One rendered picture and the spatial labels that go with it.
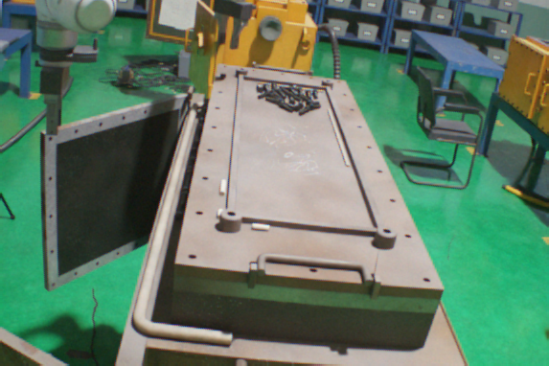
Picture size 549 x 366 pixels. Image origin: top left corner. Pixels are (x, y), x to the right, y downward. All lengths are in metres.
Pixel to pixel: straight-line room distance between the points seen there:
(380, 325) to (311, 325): 0.12
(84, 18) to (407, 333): 0.78
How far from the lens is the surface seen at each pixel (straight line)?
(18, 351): 1.04
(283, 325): 1.07
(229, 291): 1.02
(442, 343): 1.17
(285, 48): 3.96
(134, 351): 1.02
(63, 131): 1.88
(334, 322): 1.07
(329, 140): 1.61
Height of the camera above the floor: 1.91
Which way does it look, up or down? 22 degrees down
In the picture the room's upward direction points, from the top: 9 degrees clockwise
